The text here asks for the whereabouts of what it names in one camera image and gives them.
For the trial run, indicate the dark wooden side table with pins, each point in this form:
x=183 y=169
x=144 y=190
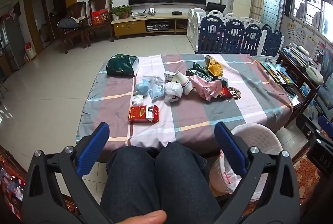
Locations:
x=299 y=107

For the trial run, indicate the green snack bag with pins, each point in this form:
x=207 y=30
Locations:
x=197 y=71

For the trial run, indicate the grey refrigerator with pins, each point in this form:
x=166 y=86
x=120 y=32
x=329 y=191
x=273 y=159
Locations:
x=11 y=41

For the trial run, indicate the blue picture board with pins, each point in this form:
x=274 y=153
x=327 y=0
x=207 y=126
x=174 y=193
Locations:
x=325 y=99

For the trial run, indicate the small white device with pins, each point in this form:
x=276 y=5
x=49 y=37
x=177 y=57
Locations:
x=151 y=11

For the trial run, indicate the red snack wrapper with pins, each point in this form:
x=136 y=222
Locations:
x=223 y=88

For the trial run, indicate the white plastic trash bin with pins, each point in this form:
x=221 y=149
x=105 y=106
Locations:
x=260 y=135

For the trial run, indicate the row of picture books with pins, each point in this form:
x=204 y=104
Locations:
x=278 y=74

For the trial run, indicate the white bin liner bag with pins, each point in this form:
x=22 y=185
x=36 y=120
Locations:
x=223 y=177

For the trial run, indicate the wall charts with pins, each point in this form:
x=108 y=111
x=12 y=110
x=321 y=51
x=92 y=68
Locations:
x=301 y=36

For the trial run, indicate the person's left leg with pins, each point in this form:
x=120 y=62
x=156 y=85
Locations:
x=130 y=182

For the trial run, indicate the red cardboard box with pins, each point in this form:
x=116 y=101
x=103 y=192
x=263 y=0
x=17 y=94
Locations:
x=139 y=113

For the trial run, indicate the red and white bag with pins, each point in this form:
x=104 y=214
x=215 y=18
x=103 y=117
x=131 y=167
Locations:
x=30 y=51

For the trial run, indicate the small white box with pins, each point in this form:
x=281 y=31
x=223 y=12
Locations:
x=169 y=75

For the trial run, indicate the red gift box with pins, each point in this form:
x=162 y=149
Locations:
x=100 y=18

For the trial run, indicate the black monitor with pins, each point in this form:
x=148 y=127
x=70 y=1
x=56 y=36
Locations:
x=216 y=8

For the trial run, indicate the person's leg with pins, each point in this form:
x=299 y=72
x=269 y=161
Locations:
x=130 y=182
x=184 y=177

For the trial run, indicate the blue face mask packet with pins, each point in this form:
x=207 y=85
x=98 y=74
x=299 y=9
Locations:
x=156 y=92

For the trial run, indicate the red patterned rug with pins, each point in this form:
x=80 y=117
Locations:
x=304 y=169

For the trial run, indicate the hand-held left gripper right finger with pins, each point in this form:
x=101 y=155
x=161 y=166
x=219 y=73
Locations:
x=229 y=148

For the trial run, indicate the yellow chip bag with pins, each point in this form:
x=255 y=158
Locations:
x=214 y=66

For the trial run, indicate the plaid tablecloth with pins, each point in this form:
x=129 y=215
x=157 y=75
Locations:
x=195 y=114

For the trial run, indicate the potted green plant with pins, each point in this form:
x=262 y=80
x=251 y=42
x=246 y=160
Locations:
x=122 y=12

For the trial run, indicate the white tissue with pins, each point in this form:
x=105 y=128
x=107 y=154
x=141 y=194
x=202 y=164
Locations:
x=137 y=100

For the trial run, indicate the green tissue pack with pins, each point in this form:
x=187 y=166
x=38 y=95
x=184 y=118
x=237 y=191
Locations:
x=121 y=65

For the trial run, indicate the pink plastic bag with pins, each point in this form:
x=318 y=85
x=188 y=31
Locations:
x=205 y=87

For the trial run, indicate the black stereo unit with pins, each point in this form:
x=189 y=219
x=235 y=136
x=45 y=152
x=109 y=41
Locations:
x=157 y=26

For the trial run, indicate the grey cushion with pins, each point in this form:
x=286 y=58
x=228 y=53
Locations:
x=314 y=75

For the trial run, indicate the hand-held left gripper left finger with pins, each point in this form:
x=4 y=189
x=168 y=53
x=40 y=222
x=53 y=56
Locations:
x=93 y=148

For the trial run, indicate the white plastic bag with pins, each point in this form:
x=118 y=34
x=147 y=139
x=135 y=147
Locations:
x=173 y=91

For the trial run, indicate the dark backpack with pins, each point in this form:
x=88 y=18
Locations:
x=68 y=23

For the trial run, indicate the small black box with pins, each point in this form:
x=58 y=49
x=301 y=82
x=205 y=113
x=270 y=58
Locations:
x=177 y=13

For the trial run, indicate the person's right forearm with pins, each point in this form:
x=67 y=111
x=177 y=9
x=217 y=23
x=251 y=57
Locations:
x=317 y=203

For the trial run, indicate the striped paper cup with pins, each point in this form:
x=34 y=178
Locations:
x=184 y=83

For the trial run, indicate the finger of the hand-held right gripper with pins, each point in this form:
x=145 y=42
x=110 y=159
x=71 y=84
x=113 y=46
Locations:
x=327 y=125

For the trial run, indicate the wooden television cabinet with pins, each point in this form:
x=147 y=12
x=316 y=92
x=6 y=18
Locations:
x=130 y=26

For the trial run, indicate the person's right leg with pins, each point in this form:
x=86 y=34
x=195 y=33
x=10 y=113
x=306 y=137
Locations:
x=184 y=177

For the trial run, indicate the person's left hand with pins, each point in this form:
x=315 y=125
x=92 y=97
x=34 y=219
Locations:
x=148 y=217

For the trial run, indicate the navy and white playpen fence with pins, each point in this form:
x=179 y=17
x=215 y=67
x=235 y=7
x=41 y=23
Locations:
x=234 y=36

